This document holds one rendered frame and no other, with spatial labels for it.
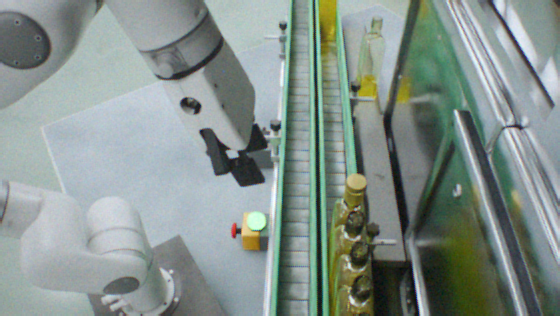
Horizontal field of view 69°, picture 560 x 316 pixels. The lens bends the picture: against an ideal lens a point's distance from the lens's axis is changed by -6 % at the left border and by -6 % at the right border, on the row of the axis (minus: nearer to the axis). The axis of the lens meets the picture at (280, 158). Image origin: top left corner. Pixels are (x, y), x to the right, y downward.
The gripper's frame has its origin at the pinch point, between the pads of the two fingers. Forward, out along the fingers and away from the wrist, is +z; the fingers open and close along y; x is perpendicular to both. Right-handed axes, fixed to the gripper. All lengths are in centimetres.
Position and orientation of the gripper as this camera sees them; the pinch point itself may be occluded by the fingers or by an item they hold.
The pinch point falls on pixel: (249, 155)
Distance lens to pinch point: 50.9
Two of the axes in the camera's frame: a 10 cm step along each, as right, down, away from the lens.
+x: -9.4, 2.0, 2.9
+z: 3.4, 6.4, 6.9
